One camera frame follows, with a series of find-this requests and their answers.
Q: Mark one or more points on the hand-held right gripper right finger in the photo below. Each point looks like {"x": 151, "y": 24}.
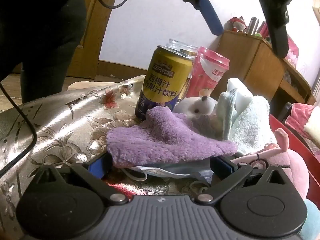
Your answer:
{"x": 221, "y": 167}

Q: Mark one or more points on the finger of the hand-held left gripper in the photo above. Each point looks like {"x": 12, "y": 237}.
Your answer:
{"x": 210, "y": 15}
{"x": 278, "y": 35}

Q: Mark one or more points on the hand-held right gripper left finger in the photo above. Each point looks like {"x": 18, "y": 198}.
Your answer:
{"x": 96, "y": 168}

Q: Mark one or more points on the purple fluffy cloth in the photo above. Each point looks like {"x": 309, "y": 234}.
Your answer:
{"x": 162, "y": 140}

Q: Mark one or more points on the pink bag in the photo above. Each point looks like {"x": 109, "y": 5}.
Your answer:
{"x": 292, "y": 50}

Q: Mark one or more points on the metal thermos bottle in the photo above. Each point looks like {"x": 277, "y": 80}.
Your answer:
{"x": 252, "y": 25}

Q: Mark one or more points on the red plush figure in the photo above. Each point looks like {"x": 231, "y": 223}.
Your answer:
{"x": 237, "y": 23}

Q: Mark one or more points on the wooden cabinet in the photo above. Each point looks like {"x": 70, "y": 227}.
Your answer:
{"x": 245, "y": 55}

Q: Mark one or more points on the clear glass jar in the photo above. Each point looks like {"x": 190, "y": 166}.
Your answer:
{"x": 178, "y": 43}

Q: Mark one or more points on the blue face mask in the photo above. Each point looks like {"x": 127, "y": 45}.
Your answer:
{"x": 170, "y": 172}

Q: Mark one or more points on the pale fluffy towel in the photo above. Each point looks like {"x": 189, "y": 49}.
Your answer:
{"x": 255, "y": 125}

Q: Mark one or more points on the light green striped towel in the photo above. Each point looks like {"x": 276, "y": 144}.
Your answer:
{"x": 225, "y": 110}

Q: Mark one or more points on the pink paper cup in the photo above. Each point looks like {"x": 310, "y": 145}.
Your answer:
{"x": 210, "y": 75}

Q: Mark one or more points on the white plush toy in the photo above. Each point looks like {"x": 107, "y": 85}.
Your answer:
{"x": 197, "y": 106}

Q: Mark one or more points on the white sponge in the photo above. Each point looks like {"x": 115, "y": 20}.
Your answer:
{"x": 240, "y": 90}

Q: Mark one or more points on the pink plush pig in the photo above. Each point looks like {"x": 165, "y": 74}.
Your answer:
{"x": 292, "y": 165}

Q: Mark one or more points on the yellow drink can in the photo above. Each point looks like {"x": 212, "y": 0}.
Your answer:
{"x": 165, "y": 80}

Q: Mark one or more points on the pink cloth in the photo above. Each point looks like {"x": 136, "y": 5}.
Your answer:
{"x": 297, "y": 115}

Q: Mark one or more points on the red box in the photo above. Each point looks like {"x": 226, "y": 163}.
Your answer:
{"x": 313, "y": 180}

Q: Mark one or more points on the cream cloth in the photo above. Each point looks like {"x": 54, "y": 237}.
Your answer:
{"x": 313, "y": 127}

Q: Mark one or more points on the light blue plush toy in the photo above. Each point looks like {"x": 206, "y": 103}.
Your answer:
{"x": 312, "y": 217}

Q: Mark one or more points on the person's dark clothed body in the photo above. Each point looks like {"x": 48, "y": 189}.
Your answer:
{"x": 37, "y": 30}

